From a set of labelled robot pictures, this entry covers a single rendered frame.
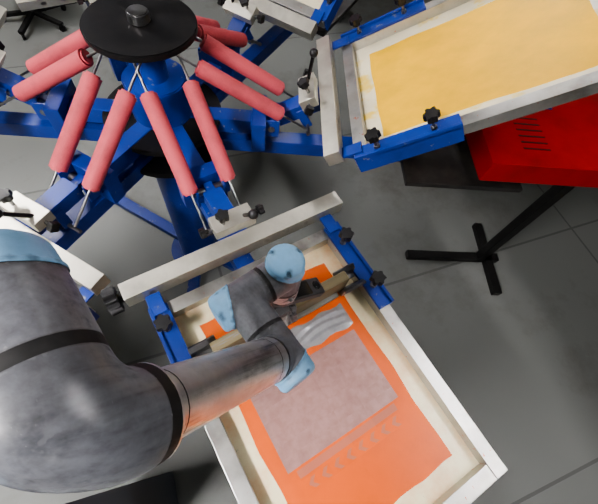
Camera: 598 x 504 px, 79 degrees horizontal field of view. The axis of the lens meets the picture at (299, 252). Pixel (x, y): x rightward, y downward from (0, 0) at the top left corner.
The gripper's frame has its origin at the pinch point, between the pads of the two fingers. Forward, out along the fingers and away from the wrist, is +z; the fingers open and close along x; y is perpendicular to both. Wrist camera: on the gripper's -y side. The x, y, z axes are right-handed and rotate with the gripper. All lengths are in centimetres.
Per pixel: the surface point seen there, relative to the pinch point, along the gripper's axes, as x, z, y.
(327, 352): 14.0, 5.6, -6.6
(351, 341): 14.8, 5.7, -14.3
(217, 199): -39.9, -3.0, 0.2
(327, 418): 27.9, 5.6, 2.4
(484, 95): -21, -30, -75
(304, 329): 5.5, 4.9, -4.2
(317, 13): -94, -15, -68
